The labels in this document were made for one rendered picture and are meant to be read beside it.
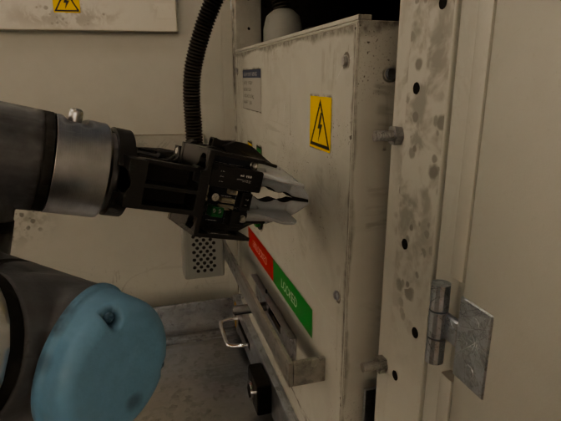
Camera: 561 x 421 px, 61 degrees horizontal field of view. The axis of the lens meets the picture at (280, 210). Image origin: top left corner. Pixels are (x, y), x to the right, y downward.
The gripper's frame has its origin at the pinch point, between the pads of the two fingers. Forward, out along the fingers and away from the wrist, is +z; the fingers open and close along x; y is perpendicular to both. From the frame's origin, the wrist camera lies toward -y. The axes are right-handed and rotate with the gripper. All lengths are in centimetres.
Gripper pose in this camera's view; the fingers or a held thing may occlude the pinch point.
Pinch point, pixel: (294, 197)
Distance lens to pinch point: 50.8
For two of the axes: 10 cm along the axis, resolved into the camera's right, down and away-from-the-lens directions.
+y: 5.2, 2.3, -8.2
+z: 8.2, 1.1, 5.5
